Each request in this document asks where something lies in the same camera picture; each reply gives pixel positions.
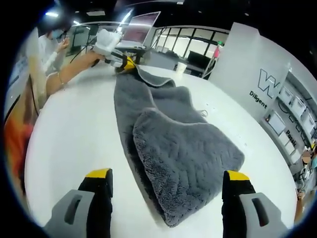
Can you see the grey fluffy towel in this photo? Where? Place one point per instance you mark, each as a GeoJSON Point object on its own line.
{"type": "Point", "coordinates": [178, 148]}

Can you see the person's left hand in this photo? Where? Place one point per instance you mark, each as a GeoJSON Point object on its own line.
{"type": "Point", "coordinates": [94, 59]}

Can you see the white light bar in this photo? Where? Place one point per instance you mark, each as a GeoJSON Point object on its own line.
{"type": "Point", "coordinates": [127, 17]}

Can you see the tilted computer monitor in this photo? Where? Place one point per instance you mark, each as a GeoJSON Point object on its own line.
{"type": "Point", "coordinates": [140, 28]}

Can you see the grey counter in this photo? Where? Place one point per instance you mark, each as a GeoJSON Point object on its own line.
{"type": "Point", "coordinates": [163, 60]}

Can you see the white paper cup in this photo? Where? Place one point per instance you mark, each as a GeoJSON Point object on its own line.
{"type": "Point", "coordinates": [181, 69]}

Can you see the black monitor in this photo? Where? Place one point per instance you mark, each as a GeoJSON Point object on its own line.
{"type": "Point", "coordinates": [198, 59]}

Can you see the white ladder stand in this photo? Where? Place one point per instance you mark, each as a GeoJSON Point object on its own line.
{"type": "Point", "coordinates": [209, 68]}

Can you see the person's orange clothing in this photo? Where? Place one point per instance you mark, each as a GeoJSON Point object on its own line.
{"type": "Point", "coordinates": [17, 146]}

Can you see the pink cloth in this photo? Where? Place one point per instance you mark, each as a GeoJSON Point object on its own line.
{"type": "Point", "coordinates": [217, 52]}

